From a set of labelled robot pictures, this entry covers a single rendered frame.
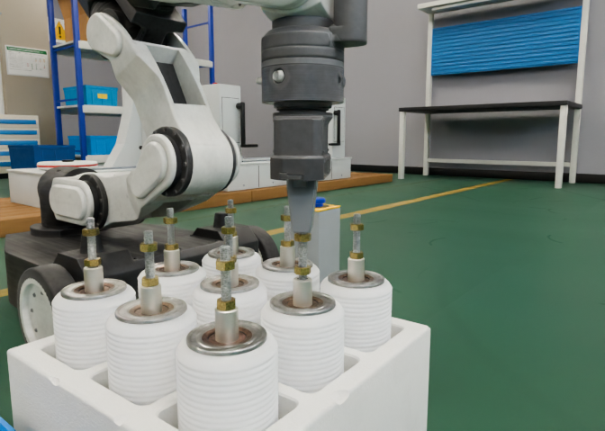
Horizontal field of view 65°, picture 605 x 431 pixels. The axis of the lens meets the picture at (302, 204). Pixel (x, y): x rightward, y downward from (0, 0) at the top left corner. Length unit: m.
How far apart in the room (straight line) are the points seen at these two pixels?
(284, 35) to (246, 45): 7.39
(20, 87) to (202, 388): 6.66
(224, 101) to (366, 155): 3.35
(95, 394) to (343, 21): 0.45
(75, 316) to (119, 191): 0.61
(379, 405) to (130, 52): 0.82
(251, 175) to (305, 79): 2.94
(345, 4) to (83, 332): 0.46
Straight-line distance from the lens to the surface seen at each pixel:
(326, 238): 0.86
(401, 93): 6.13
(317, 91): 0.48
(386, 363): 0.59
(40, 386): 0.64
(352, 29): 0.50
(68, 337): 0.63
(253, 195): 3.32
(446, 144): 5.85
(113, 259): 1.02
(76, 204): 1.27
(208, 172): 0.98
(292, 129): 0.48
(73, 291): 0.65
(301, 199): 0.51
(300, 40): 0.49
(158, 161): 0.96
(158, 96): 1.04
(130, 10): 1.12
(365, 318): 0.62
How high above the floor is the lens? 0.44
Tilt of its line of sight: 8 degrees down
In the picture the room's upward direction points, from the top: straight up
